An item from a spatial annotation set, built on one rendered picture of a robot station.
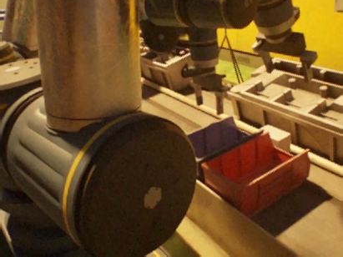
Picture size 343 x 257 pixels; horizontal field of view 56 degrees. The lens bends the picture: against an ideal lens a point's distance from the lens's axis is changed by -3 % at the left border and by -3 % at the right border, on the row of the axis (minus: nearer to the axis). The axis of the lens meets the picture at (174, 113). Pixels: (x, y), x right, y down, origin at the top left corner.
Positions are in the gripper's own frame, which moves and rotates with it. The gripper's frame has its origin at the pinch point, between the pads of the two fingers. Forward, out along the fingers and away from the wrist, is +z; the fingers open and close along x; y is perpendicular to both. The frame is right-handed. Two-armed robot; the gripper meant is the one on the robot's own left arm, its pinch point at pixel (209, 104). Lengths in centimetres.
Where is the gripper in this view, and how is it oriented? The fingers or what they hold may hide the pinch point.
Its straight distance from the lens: 133.3
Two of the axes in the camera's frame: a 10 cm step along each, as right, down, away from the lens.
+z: 1.3, 9.0, 4.1
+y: 8.4, -3.2, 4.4
